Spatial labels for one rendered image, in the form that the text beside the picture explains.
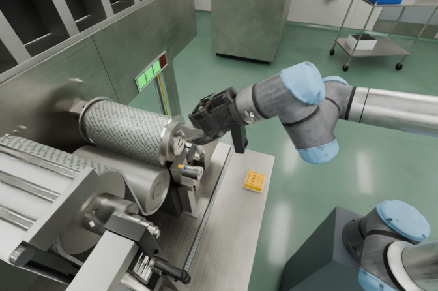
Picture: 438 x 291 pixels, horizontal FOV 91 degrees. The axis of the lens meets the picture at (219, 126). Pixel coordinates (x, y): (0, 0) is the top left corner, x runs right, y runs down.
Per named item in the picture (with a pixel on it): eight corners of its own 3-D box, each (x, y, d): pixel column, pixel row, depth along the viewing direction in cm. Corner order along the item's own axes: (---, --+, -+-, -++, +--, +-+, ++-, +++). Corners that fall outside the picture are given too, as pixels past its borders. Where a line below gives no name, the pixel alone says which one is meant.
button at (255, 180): (261, 191, 88) (262, 188, 86) (244, 186, 89) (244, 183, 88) (264, 177, 92) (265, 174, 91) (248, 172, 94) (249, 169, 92)
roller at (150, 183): (152, 222, 58) (140, 201, 50) (76, 192, 64) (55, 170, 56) (173, 183, 66) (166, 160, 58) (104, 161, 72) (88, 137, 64)
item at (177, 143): (171, 155, 56) (179, 127, 57) (164, 153, 57) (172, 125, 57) (181, 156, 63) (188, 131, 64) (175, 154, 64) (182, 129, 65)
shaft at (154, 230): (155, 247, 35) (150, 241, 33) (124, 235, 37) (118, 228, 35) (165, 228, 38) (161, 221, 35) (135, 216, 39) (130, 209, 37)
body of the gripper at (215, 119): (198, 99, 54) (236, 79, 47) (219, 123, 58) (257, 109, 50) (185, 119, 49) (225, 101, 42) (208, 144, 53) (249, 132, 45)
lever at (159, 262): (184, 283, 30) (186, 283, 29) (151, 267, 29) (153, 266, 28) (188, 272, 31) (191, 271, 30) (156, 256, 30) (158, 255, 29)
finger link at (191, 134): (173, 126, 58) (196, 114, 52) (187, 141, 60) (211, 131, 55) (167, 134, 56) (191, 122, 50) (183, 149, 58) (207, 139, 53)
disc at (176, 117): (165, 176, 61) (154, 143, 50) (164, 176, 61) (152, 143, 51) (188, 138, 71) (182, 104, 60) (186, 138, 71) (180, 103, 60)
